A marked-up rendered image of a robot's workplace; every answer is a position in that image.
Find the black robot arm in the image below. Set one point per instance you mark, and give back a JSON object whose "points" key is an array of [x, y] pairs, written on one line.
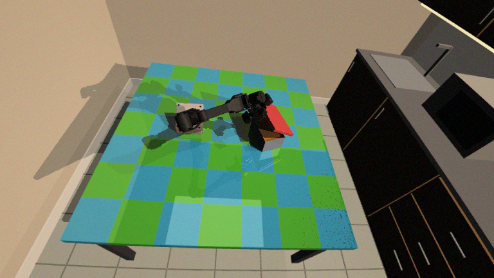
{"points": [[186, 119]]}

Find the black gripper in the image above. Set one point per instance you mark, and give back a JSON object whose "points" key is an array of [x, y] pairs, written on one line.
{"points": [[246, 115]]}

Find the red lid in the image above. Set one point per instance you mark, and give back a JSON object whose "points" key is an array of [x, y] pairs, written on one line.
{"points": [[276, 121]]}

